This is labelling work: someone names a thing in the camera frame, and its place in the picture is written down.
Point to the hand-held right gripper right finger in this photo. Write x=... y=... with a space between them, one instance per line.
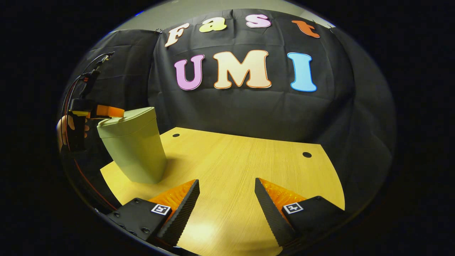
x=273 y=217

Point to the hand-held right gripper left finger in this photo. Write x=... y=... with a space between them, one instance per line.
x=179 y=217

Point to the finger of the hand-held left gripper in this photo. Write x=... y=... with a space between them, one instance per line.
x=110 y=111

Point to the green desktop garbage bin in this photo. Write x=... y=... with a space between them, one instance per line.
x=135 y=149

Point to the wooden desktop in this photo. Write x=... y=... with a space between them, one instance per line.
x=231 y=170

